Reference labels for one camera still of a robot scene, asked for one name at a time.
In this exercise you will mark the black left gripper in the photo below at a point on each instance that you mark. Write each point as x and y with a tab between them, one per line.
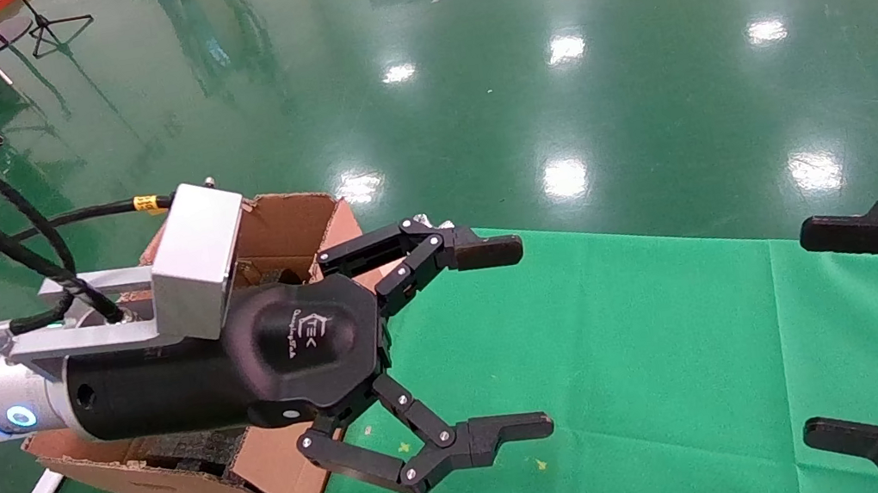
266	368

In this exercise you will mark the silver binder clip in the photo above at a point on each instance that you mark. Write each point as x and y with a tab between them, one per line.
422	219

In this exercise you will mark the green table cloth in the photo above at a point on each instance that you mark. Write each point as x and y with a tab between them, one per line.
681	349

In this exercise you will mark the black foam block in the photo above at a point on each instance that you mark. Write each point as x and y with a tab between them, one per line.
174	453
281	270

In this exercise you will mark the black tripod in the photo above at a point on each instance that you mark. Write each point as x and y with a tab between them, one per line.
49	25

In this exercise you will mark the black round base stand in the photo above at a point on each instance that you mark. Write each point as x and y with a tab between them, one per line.
7	34

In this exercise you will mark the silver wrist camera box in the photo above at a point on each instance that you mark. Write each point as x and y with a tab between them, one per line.
197	256

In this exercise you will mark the silver camera bracket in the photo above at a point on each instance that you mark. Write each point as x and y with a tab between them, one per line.
95	335

